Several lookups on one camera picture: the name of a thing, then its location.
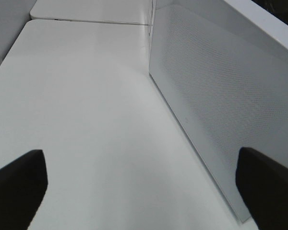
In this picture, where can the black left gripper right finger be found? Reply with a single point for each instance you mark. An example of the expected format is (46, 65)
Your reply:
(263, 185)

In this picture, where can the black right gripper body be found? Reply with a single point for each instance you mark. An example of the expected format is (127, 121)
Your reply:
(278, 8)

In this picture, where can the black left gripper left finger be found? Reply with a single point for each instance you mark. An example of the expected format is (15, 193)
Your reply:
(23, 184)

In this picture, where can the white microwave door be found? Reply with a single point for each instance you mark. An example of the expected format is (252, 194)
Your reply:
(222, 66)

